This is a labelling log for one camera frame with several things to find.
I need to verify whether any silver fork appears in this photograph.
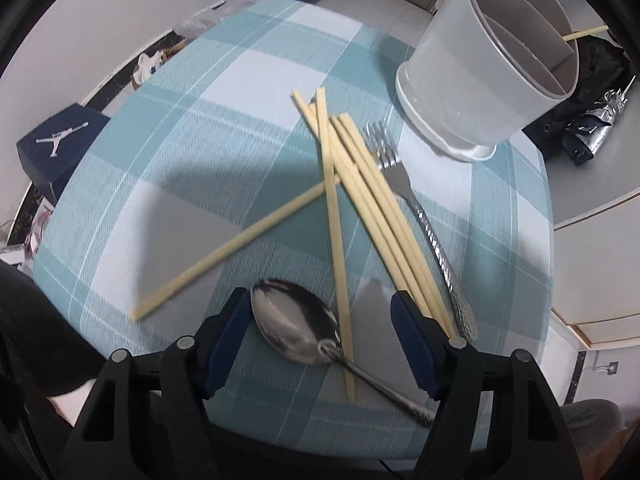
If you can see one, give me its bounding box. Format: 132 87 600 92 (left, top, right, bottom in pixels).
364 122 478 342

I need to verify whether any silver folded umbrella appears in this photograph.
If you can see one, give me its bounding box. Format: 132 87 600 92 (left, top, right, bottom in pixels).
562 75 637 166

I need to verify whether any teal plaid tablecloth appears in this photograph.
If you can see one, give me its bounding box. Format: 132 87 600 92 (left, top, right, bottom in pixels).
31 0 556 461

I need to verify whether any grey plastic bag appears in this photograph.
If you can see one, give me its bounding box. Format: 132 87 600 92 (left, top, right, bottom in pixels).
172 0 259 40

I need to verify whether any navy Jordan shoe box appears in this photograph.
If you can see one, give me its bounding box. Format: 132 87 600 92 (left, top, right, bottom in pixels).
16 104 110 206

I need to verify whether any black hanging jacket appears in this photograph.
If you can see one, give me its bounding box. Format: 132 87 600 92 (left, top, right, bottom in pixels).
523 36 634 159

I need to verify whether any silver spoon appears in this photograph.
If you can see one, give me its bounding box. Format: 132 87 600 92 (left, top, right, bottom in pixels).
250 280 435 428

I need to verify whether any wooden chopstick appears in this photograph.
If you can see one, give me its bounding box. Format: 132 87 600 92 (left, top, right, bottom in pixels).
292 91 421 311
313 86 357 403
562 25 608 42
330 114 449 328
331 114 454 336
129 182 326 322

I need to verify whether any white utensil holder cup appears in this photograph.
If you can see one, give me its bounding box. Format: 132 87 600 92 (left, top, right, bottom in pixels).
395 0 579 162

